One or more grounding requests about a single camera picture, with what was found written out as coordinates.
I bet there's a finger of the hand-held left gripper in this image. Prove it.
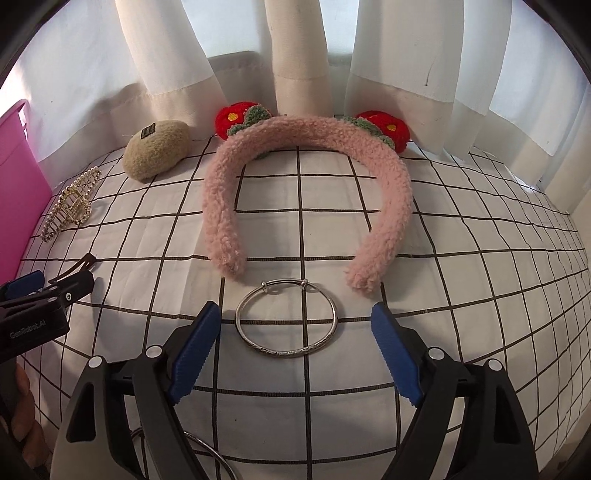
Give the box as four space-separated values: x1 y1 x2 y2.
0 271 46 303
39 271 96 309

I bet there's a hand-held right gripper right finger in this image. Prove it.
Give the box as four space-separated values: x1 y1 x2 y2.
370 302 541 480

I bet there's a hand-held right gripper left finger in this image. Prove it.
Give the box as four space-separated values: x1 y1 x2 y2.
50 301 222 480

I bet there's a gold pearl claw clip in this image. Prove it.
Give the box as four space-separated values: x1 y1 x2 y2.
39 166 103 243

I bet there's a pink plastic basin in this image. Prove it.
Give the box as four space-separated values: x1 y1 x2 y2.
0 99 54 287

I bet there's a silver bangle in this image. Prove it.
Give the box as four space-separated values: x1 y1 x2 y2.
235 279 339 358

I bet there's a beige fluffy round pouch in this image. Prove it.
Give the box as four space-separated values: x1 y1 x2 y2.
122 119 194 181

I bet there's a pink plush strawberry toy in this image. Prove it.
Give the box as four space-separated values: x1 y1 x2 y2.
203 104 415 293

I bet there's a person's left hand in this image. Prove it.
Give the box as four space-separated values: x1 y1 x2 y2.
10 362 47 450

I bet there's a white checked tablecloth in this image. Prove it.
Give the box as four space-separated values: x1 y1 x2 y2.
9 138 585 480

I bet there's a thin silver hoop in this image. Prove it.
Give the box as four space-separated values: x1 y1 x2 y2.
129 427 241 480

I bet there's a white curtain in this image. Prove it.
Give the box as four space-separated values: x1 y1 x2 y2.
0 0 591 213

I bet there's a beige fabric display stand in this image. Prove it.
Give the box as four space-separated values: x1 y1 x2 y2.
265 0 335 116

